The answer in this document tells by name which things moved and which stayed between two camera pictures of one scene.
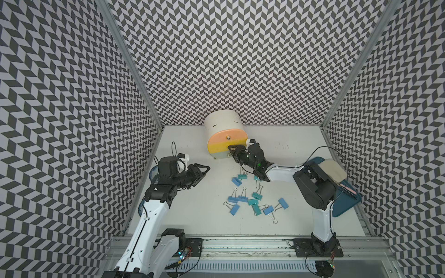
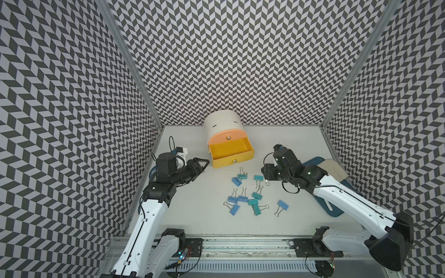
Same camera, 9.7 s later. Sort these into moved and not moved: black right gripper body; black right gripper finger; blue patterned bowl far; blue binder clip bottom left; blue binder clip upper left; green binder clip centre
Moved: black right gripper body; black right gripper finger
Not moved: green binder clip centre; blue binder clip upper left; blue patterned bowl far; blue binder clip bottom left
